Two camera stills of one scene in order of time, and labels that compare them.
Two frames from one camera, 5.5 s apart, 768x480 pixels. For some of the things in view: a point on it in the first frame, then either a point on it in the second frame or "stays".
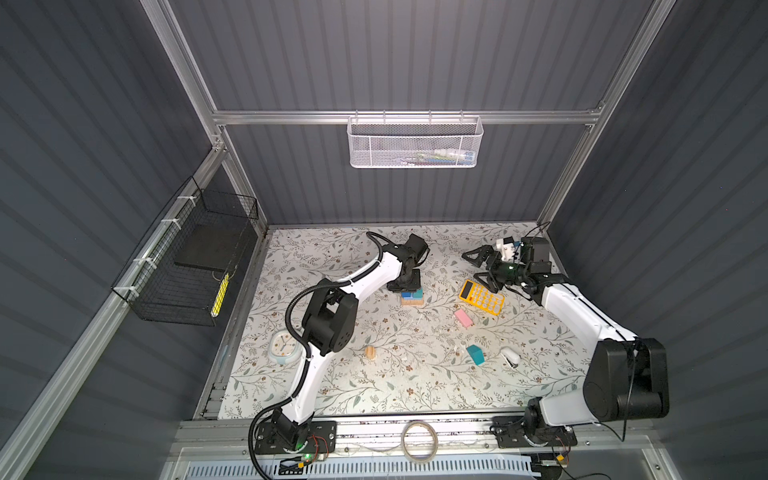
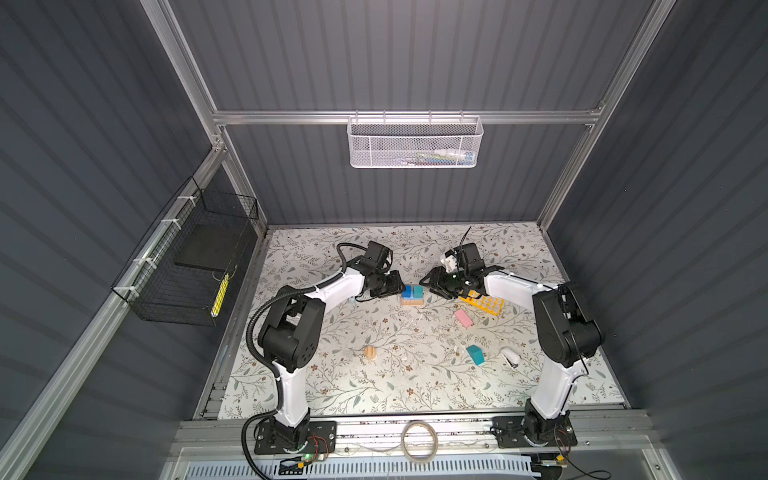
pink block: [463, 317] stays
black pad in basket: [214, 246] stays
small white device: [511, 356] stays
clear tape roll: [435, 441] stays
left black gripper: [414, 286] -> [394, 284]
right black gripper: [495, 256] -> [438, 274]
